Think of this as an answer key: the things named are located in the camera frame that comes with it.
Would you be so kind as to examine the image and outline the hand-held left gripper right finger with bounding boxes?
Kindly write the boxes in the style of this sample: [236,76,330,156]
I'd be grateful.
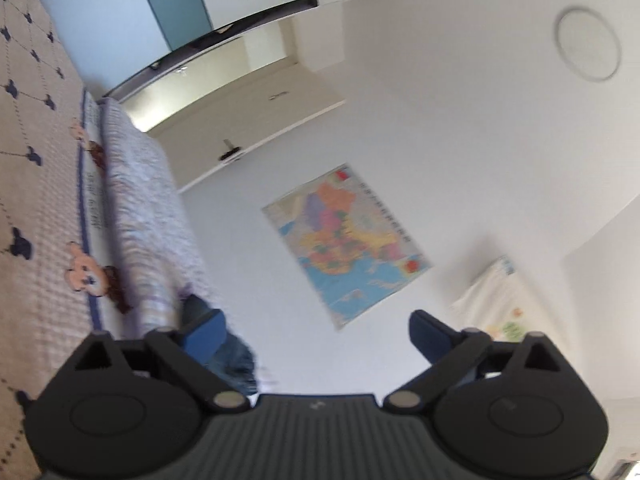
[382,309,581,413]

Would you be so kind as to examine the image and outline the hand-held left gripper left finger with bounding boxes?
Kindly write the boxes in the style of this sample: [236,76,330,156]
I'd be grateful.
[55,296,251,413]

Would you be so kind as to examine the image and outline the dark blue denim jeans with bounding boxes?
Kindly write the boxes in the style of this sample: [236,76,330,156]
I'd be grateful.
[207,335,258,396]

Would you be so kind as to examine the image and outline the purple checked blanket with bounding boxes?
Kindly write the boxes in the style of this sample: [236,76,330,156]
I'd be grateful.
[97,97,226,341]

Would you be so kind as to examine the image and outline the white door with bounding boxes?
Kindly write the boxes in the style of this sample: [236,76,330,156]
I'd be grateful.
[150,60,348,193]

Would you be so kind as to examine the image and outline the pink quilted bed cover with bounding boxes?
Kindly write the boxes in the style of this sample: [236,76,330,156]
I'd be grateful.
[0,0,131,480]

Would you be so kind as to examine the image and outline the white and teal wardrobe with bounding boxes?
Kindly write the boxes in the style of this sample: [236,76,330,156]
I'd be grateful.
[25,0,363,98]

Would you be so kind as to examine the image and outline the round white ceiling light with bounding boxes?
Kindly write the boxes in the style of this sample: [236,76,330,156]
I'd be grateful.
[554,6,622,82]

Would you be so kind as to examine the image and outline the white wall chart poster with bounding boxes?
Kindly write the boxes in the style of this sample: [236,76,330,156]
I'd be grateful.
[450,255,531,343]

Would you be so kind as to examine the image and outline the colourful wall map poster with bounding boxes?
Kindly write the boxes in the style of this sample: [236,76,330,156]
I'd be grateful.
[261,162,432,331]

